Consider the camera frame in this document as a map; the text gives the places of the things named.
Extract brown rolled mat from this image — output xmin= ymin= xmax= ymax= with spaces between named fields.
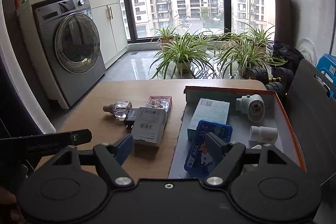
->
xmin=274 ymin=0 xmax=293 ymax=46

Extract spider plant white pot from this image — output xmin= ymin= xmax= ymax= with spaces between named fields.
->
xmin=149 ymin=32 xmax=217 ymax=80

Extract small white pill bottle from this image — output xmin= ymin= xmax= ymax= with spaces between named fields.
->
xmin=249 ymin=126 xmax=278 ymax=144

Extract clear repellent liquid bottle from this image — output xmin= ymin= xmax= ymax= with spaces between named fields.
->
xmin=102 ymin=101 xmax=132 ymax=120

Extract white fan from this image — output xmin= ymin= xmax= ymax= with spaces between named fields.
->
xmin=295 ymin=39 xmax=317 ymax=66

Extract teal adhesive bandages box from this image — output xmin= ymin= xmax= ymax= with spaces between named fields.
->
xmin=187 ymin=98 xmax=230 ymax=140

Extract black dumbbell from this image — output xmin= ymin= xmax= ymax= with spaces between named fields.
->
xmin=247 ymin=66 xmax=295 ymax=86
xmin=265 ymin=82 xmax=285 ymax=97

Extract white cabinet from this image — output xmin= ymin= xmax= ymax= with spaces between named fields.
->
xmin=89 ymin=0 xmax=127 ymax=68

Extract white power adapter box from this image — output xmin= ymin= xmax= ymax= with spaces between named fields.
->
xmin=131 ymin=107 xmax=167 ymax=147

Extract black dumbbell rear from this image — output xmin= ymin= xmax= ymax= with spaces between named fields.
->
xmin=247 ymin=66 xmax=295 ymax=86

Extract blue translucent plastic box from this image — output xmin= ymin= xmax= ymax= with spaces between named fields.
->
xmin=183 ymin=119 xmax=234 ymax=175

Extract orange cardboard box tray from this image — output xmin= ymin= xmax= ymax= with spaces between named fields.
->
xmin=167 ymin=85 xmax=308 ymax=180

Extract blue plastic stool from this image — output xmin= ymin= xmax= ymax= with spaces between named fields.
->
xmin=316 ymin=53 xmax=336 ymax=86

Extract grey folding lap board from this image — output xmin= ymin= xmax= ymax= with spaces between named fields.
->
xmin=286 ymin=60 xmax=335 ymax=184

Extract red playing card box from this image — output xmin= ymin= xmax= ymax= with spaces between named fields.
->
xmin=146 ymin=96 xmax=173 ymax=122

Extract white plug heater green button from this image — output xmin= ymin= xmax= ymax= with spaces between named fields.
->
xmin=236 ymin=94 xmax=265 ymax=122

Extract person left hand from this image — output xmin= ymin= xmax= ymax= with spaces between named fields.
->
xmin=1 ymin=188 xmax=25 ymax=223

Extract spider plant terracotta pot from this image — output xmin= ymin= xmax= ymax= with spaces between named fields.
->
xmin=150 ymin=26 xmax=179 ymax=50

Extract grey front-load washing machine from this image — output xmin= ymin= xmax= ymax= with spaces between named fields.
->
xmin=33 ymin=0 xmax=106 ymax=109

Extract black bag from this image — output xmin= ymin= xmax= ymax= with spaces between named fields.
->
xmin=272 ymin=40 xmax=305 ymax=73

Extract black power adapter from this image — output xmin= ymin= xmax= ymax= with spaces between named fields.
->
xmin=123 ymin=108 xmax=139 ymax=133

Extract black dumbbell front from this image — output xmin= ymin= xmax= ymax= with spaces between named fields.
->
xmin=265 ymin=82 xmax=285 ymax=97

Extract right spider plant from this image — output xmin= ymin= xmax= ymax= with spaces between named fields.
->
xmin=214 ymin=24 xmax=286 ymax=79

